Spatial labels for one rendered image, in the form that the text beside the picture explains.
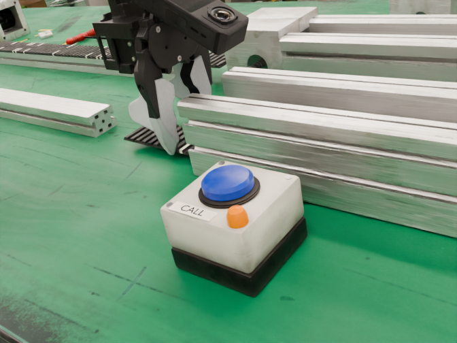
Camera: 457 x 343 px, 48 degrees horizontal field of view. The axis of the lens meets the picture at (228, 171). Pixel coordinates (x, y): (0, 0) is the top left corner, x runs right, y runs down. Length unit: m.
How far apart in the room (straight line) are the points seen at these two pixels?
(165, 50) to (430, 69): 0.27
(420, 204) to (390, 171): 0.03
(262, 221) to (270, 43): 0.34
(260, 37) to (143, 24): 0.18
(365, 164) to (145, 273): 0.20
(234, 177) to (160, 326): 0.12
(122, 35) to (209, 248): 0.26
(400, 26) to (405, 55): 0.08
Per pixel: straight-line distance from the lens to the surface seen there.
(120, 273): 0.45
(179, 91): 0.63
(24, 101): 0.84
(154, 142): 0.62
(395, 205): 0.43
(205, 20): 0.49
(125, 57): 0.57
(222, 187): 0.38
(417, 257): 0.41
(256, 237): 0.37
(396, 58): 0.60
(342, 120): 0.42
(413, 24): 0.65
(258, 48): 0.67
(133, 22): 0.54
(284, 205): 0.39
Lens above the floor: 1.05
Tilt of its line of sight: 29 degrees down
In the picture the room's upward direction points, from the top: 12 degrees counter-clockwise
